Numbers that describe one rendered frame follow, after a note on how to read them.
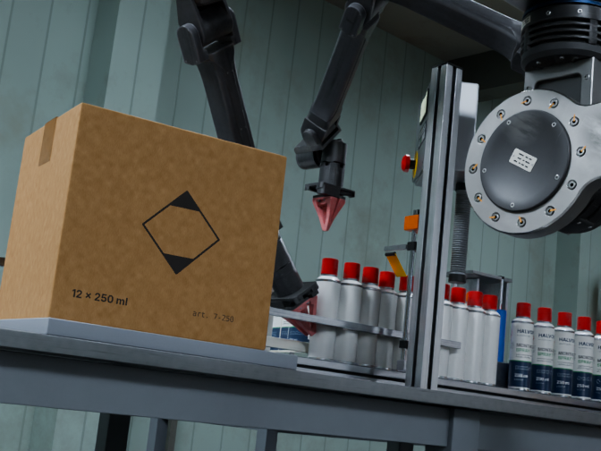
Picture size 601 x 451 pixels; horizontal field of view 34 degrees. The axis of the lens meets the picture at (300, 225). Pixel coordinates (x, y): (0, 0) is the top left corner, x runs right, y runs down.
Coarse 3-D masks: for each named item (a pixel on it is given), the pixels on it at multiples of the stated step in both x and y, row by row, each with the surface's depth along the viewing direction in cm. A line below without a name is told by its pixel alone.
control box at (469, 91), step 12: (468, 84) 200; (468, 96) 200; (420, 108) 212; (468, 108) 200; (468, 120) 199; (468, 132) 199; (468, 144) 198; (420, 156) 203; (456, 156) 198; (420, 168) 201; (456, 168) 197; (420, 180) 208; (456, 180) 204
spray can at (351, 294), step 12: (348, 264) 198; (348, 276) 197; (348, 288) 196; (360, 288) 197; (348, 300) 195; (360, 300) 197; (348, 312) 195; (336, 336) 195; (348, 336) 194; (336, 348) 194; (348, 348) 194; (336, 360) 194; (348, 360) 193
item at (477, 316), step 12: (468, 300) 219; (480, 300) 219; (480, 312) 217; (468, 324) 217; (480, 324) 217; (468, 336) 216; (480, 336) 216; (468, 348) 216; (480, 348) 216; (468, 360) 215; (480, 360) 216; (468, 372) 214; (480, 372) 216
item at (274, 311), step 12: (0, 264) 152; (276, 312) 182; (288, 312) 184; (300, 312) 186; (324, 324) 189; (336, 324) 191; (348, 324) 192; (360, 324) 194; (396, 336) 200; (408, 336) 202; (456, 348) 211
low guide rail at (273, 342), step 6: (270, 336) 190; (270, 342) 190; (276, 342) 191; (282, 342) 191; (288, 342) 192; (294, 342) 193; (300, 342) 194; (282, 348) 191; (288, 348) 192; (294, 348) 193; (300, 348) 194; (306, 348) 195
